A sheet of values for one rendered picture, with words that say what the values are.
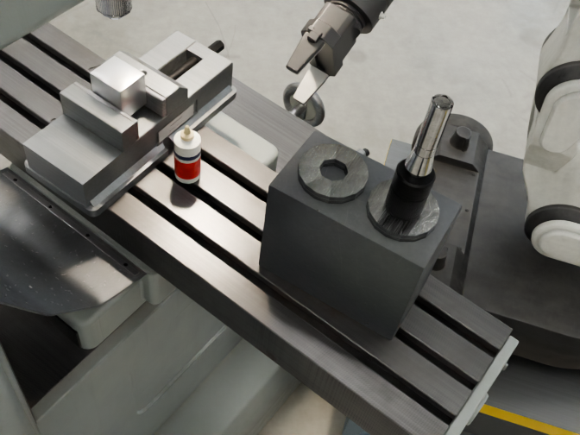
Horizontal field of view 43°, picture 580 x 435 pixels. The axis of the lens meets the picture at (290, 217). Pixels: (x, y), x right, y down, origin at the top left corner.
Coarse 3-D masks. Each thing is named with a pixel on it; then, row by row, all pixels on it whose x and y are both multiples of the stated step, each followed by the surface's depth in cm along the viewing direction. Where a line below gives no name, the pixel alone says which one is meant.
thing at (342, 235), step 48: (336, 144) 96; (288, 192) 92; (336, 192) 91; (384, 192) 92; (432, 192) 94; (288, 240) 98; (336, 240) 93; (384, 240) 89; (432, 240) 90; (336, 288) 100; (384, 288) 94; (384, 336) 102
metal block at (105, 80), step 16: (112, 64) 109; (128, 64) 109; (96, 80) 107; (112, 80) 107; (128, 80) 107; (144, 80) 109; (112, 96) 107; (128, 96) 108; (144, 96) 111; (128, 112) 110
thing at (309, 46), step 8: (312, 32) 104; (304, 40) 104; (312, 40) 103; (320, 40) 104; (296, 48) 104; (304, 48) 104; (312, 48) 104; (320, 48) 104; (296, 56) 104; (304, 56) 104; (312, 56) 104; (288, 64) 104; (296, 64) 103; (304, 64) 103; (296, 72) 103
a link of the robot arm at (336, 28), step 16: (336, 0) 109; (352, 0) 107; (368, 0) 107; (384, 0) 109; (320, 16) 107; (336, 16) 106; (352, 16) 106; (368, 16) 108; (384, 16) 110; (304, 32) 106; (320, 32) 104; (336, 32) 105; (352, 32) 109; (368, 32) 112; (336, 48) 106; (320, 64) 114; (336, 64) 111
